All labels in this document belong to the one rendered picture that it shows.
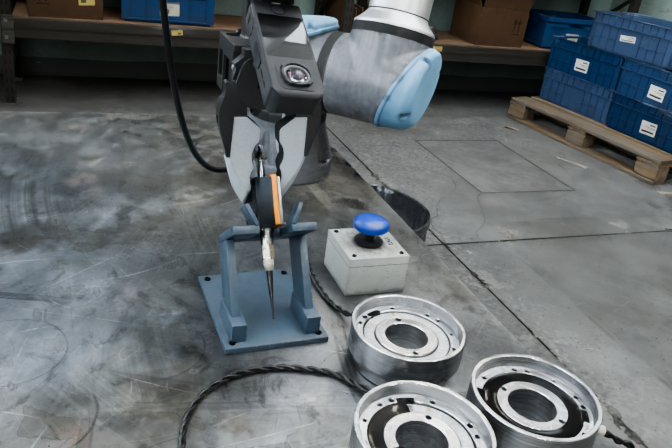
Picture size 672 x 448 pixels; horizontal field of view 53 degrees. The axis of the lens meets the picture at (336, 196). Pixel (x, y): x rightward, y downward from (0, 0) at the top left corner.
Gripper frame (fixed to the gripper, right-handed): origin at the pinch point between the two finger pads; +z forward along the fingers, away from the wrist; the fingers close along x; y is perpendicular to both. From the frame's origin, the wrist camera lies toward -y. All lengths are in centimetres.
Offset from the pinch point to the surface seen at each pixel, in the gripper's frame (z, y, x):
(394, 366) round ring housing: 8.7, -17.1, -7.6
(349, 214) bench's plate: 11.9, 17.6, -18.2
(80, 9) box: 42, 329, 5
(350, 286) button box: 10.7, -1.6, -10.2
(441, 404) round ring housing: 8.9, -22.1, -9.4
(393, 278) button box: 10.1, -1.7, -15.2
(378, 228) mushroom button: 4.7, 0.0, -13.3
